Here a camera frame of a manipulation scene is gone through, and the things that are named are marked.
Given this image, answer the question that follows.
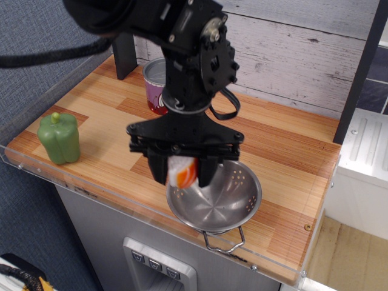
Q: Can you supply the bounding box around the grey toy fridge cabinet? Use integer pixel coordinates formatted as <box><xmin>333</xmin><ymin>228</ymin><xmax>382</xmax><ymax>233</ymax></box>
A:
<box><xmin>57</xmin><ymin>186</ymin><xmax>280</xmax><ymax>290</ymax></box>

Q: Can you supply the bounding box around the dark grey left post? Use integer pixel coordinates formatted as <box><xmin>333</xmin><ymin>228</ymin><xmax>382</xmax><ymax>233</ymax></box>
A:
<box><xmin>112</xmin><ymin>33</ymin><xmax>138</xmax><ymax>80</ymax></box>

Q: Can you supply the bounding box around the dark grey post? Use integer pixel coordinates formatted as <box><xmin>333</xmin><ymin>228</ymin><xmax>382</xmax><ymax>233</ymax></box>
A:
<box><xmin>112</xmin><ymin>33</ymin><xmax>138</xmax><ymax>80</ymax></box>
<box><xmin>333</xmin><ymin>0</ymin><xmax>387</xmax><ymax>145</ymax></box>

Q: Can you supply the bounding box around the green toy bell pepper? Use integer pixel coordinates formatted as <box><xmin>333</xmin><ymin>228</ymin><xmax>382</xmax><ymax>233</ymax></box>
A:
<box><xmin>37</xmin><ymin>112</ymin><xmax>81</xmax><ymax>165</ymax></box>

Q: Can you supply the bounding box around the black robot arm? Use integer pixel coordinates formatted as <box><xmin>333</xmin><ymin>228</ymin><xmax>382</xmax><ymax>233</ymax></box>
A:
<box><xmin>64</xmin><ymin>1</ymin><xmax>244</xmax><ymax>187</ymax></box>

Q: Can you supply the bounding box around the orange white apple slice toy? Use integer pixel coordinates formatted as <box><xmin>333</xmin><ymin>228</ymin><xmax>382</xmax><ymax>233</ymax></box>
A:
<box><xmin>167</xmin><ymin>156</ymin><xmax>198</xmax><ymax>189</ymax></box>

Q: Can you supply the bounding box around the stainless steel colander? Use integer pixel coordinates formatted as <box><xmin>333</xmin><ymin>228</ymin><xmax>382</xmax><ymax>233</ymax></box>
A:
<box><xmin>166</xmin><ymin>161</ymin><xmax>262</xmax><ymax>255</ymax></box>

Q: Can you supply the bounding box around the yellow orange object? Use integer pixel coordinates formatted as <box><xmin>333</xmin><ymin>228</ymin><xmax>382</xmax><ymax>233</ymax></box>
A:
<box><xmin>39</xmin><ymin>277</ymin><xmax>55</xmax><ymax>291</ymax></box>

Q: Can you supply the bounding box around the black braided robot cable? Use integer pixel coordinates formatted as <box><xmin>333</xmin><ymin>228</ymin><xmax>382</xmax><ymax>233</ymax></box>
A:
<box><xmin>0</xmin><ymin>36</ymin><xmax>115</xmax><ymax>69</ymax></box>

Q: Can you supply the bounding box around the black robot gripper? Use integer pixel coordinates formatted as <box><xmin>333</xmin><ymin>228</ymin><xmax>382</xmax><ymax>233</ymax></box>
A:
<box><xmin>127</xmin><ymin>112</ymin><xmax>244</xmax><ymax>187</ymax></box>

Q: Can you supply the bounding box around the dark grey right post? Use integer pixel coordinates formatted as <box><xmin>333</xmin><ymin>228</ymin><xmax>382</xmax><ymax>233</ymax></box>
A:
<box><xmin>333</xmin><ymin>0</ymin><xmax>387</xmax><ymax>145</ymax></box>

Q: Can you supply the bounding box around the purple red cherries can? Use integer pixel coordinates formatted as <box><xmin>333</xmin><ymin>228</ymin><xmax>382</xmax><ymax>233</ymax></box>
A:
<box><xmin>142</xmin><ymin>58</ymin><xmax>167</xmax><ymax>115</ymax></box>

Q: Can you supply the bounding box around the white toy sink unit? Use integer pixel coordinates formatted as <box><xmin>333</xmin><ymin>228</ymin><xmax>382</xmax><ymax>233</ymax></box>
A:
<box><xmin>323</xmin><ymin>109</ymin><xmax>387</xmax><ymax>239</ymax></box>

